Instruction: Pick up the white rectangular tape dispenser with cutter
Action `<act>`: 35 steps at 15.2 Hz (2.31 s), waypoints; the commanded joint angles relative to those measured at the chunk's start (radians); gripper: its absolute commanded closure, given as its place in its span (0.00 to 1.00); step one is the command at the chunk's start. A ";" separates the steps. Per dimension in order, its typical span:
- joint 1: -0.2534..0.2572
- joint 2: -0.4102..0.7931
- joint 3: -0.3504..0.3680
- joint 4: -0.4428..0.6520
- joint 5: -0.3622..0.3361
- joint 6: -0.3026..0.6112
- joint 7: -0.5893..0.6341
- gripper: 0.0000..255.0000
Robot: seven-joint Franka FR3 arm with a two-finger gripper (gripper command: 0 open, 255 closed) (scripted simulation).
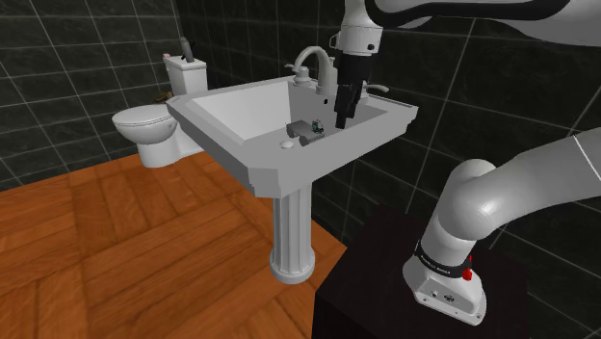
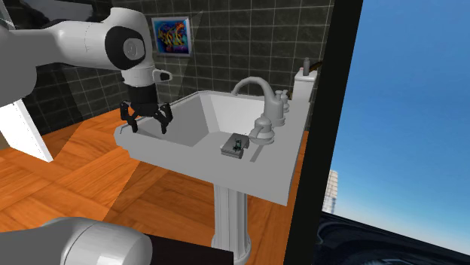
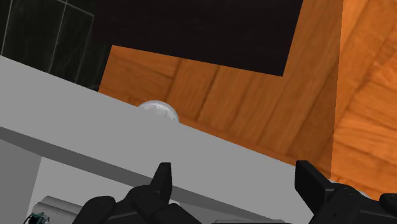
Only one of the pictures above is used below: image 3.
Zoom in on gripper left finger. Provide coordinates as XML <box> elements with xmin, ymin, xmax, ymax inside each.
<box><xmin>72</xmin><ymin>162</ymin><xmax>203</xmax><ymax>224</ymax></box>

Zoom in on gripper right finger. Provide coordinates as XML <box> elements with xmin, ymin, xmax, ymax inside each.
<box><xmin>294</xmin><ymin>160</ymin><xmax>397</xmax><ymax>224</ymax></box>

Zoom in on grey rounded box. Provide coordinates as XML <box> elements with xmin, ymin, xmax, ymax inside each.
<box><xmin>31</xmin><ymin>195</ymin><xmax>92</xmax><ymax>224</ymax></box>

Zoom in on white round dish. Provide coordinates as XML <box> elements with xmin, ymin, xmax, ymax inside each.
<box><xmin>137</xmin><ymin>100</ymin><xmax>181</xmax><ymax>124</ymax></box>

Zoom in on grey cabinet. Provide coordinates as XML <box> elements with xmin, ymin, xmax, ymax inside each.
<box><xmin>0</xmin><ymin>55</ymin><xmax>382</xmax><ymax>224</ymax></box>

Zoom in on small green object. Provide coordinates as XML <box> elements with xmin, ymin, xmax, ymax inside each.
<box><xmin>24</xmin><ymin>212</ymin><xmax>51</xmax><ymax>224</ymax></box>

